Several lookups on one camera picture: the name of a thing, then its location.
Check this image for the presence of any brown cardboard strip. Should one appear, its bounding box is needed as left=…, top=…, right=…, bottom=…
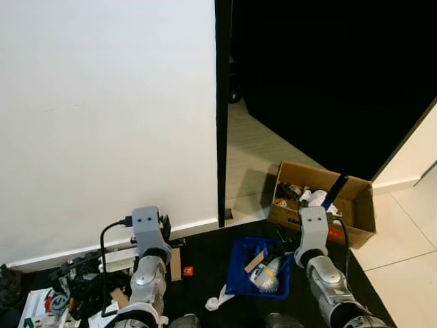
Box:
left=169, top=247, right=182, bottom=282

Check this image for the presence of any white paper scrap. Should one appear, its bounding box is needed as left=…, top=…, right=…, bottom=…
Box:
left=205, top=284, right=236, bottom=312

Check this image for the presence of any flat wooden stick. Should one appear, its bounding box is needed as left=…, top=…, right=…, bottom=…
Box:
left=244, top=249, right=268, bottom=274

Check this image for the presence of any crushed clear plastic bottle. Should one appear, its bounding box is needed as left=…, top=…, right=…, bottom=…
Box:
left=249, top=258, right=284, bottom=295

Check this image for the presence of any black crumpled trash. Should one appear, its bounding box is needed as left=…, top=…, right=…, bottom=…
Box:
left=274, top=183, right=305, bottom=206

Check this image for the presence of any black wheeled cart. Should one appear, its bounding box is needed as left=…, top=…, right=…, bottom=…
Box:
left=229, top=58, right=243, bottom=105

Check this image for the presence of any grey robot right leg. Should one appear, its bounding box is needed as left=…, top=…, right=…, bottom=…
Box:
left=265, top=312, right=305, bottom=328

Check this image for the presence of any black bundle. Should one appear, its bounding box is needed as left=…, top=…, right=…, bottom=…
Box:
left=0, top=263, right=25, bottom=312

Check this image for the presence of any brown cardboard box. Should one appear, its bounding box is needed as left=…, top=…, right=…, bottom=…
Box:
left=268, top=161, right=378, bottom=250

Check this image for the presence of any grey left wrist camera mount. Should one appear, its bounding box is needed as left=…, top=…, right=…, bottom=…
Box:
left=131, top=206, right=171, bottom=252

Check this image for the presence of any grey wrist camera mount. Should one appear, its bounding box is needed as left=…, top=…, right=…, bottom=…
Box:
left=131, top=206, right=171, bottom=252
left=298, top=206, right=328, bottom=257

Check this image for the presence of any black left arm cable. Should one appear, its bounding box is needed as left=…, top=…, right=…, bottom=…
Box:
left=99, top=217, right=134, bottom=318

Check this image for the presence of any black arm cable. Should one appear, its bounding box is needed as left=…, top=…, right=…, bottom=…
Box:
left=99, top=217, right=134, bottom=318
left=331, top=217, right=352, bottom=274

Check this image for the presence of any black door frame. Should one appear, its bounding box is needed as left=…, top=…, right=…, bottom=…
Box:
left=214, top=0, right=234, bottom=228

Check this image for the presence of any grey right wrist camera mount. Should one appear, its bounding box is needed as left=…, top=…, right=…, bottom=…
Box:
left=298, top=206, right=328, bottom=257

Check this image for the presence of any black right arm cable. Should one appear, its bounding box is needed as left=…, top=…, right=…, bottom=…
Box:
left=331, top=217, right=352, bottom=274

